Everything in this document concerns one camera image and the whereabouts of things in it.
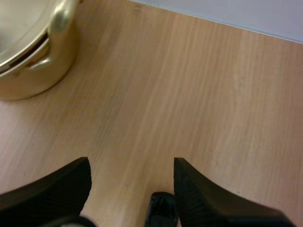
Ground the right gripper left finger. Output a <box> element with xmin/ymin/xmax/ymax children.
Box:
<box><xmin>0</xmin><ymin>157</ymin><xmax>92</xmax><ymax>227</ymax></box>

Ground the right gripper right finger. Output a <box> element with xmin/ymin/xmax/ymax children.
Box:
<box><xmin>173</xmin><ymin>157</ymin><xmax>297</xmax><ymax>227</ymax></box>

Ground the gold lid with black knob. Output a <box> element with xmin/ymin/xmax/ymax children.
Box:
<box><xmin>0</xmin><ymin>0</ymin><xmax>62</xmax><ymax>67</ymax></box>

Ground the gold pot with two handles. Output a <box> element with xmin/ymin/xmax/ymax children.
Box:
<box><xmin>0</xmin><ymin>0</ymin><xmax>85</xmax><ymax>101</ymax></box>

